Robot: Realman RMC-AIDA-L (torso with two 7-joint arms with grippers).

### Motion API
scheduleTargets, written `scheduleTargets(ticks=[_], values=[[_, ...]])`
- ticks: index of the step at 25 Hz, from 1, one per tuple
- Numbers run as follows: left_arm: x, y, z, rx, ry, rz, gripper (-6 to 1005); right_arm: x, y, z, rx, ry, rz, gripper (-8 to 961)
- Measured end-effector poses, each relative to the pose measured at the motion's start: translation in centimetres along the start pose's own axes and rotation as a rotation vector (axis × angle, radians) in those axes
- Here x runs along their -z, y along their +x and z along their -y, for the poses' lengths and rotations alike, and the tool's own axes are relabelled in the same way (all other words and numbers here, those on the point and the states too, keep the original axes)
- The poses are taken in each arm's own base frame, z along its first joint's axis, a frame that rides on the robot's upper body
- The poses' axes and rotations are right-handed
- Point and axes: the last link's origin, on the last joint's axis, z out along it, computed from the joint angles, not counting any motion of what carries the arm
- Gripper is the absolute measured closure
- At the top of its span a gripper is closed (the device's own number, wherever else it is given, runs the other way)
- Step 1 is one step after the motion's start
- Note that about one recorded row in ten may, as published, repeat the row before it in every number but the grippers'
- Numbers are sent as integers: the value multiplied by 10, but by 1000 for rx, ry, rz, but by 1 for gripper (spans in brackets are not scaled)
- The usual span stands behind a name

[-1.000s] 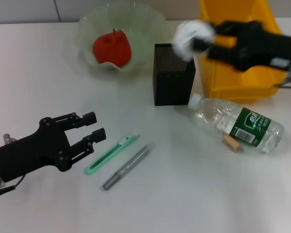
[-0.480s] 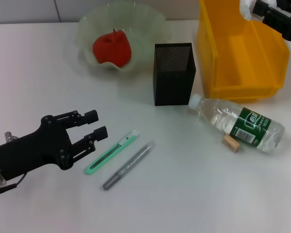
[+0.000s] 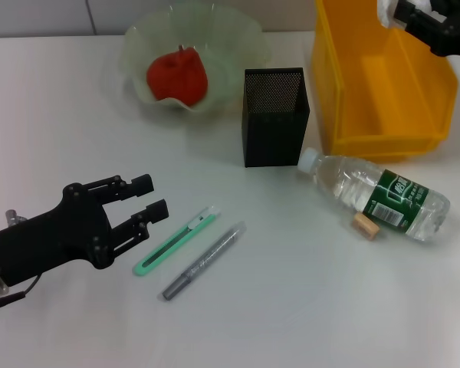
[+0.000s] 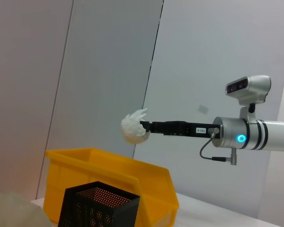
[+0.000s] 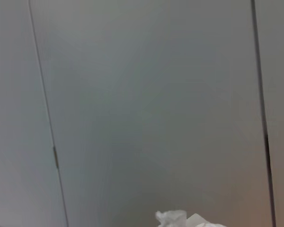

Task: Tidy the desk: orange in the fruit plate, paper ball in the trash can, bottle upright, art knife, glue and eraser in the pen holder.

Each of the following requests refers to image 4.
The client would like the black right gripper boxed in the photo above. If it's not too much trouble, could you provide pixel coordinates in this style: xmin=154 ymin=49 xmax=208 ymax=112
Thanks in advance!
xmin=139 ymin=120 xmax=222 ymax=140

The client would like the white paper ball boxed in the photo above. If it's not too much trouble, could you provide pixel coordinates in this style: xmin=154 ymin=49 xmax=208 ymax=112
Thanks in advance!
xmin=120 ymin=108 xmax=150 ymax=144

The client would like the black mesh pen holder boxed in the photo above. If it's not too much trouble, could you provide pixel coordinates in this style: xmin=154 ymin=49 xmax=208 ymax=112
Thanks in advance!
xmin=58 ymin=181 xmax=141 ymax=227

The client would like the green glass fruit plate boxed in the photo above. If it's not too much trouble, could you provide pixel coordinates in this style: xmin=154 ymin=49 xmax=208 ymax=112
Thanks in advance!
xmin=0 ymin=191 xmax=52 ymax=227

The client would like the yellow plastic bin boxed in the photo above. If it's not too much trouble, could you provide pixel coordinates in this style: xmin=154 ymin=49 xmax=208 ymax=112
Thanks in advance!
xmin=44 ymin=148 xmax=180 ymax=225

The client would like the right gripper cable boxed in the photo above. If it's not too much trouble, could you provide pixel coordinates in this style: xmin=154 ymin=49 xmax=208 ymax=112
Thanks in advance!
xmin=200 ymin=127 xmax=239 ymax=166

